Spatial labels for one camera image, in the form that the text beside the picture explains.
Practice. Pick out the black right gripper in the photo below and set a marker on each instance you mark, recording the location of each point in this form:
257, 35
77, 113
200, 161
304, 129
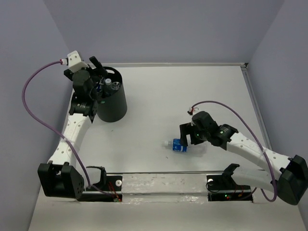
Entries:
185, 129

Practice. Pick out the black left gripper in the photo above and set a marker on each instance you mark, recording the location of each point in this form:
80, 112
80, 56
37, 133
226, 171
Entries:
99, 73

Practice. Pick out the clear bottle blue label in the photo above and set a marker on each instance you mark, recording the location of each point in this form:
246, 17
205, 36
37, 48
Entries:
176, 146

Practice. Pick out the clear bottle blue-green label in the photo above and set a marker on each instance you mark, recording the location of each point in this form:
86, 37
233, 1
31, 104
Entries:
107, 87

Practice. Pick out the clear crushed label-less bottle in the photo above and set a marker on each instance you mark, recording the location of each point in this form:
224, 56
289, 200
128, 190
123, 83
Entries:
115, 86

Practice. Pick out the clear bottle black label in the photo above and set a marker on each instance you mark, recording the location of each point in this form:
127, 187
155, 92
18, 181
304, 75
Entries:
99, 87

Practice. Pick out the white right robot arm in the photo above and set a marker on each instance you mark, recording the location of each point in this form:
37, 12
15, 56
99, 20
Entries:
285, 176

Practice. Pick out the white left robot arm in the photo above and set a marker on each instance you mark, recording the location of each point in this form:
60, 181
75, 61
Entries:
64, 175

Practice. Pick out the black plastic bin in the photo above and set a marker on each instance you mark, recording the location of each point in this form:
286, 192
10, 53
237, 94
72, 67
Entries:
115, 106

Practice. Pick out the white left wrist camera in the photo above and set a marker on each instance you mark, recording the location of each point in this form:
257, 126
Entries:
74, 62

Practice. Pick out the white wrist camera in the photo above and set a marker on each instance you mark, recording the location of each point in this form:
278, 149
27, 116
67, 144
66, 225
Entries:
74, 62
193, 112

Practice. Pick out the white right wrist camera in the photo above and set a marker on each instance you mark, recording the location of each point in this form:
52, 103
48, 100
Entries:
193, 112

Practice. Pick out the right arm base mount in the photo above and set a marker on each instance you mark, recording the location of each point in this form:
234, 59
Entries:
222, 190

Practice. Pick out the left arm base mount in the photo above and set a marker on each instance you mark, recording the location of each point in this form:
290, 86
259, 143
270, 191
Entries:
105, 187

